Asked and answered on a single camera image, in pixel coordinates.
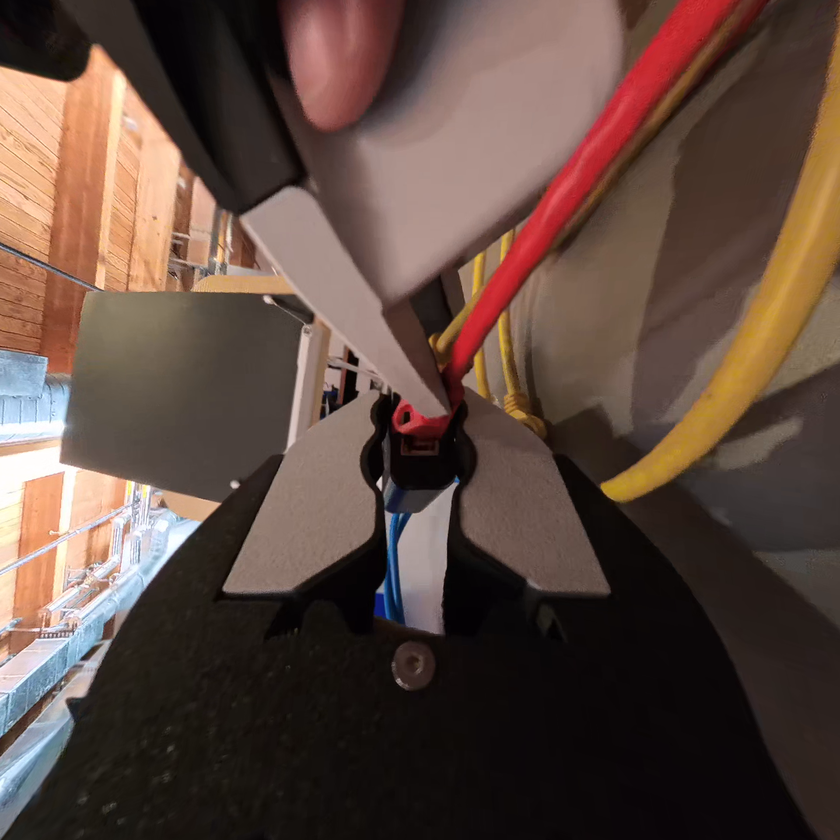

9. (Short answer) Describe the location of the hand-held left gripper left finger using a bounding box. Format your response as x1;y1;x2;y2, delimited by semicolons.
222;390;389;635

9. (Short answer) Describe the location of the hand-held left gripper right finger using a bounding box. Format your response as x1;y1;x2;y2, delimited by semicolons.
444;394;613;635

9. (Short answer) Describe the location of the red ethernet cable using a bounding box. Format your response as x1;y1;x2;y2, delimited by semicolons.
391;0;770;455

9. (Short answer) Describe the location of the yellow ethernet cable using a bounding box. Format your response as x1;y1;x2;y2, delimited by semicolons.
495;0;840;504
430;252;491;399

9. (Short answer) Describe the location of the black ethernet port adapter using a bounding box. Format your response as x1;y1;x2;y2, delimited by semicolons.
381;420;460;514

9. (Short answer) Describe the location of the silver ventilation duct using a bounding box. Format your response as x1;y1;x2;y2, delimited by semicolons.
0;350;72;447
0;630;112;739

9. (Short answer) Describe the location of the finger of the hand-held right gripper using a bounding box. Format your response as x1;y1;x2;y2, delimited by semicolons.
238;0;626;422

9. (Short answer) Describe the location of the black panel with wooden frame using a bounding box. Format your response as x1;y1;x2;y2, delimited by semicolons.
59;276;317;519

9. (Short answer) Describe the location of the blue ethernet cable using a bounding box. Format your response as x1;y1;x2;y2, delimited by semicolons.
382;486;435;623

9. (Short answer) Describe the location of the person's right hand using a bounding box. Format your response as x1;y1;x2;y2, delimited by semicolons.
281;0;406;132

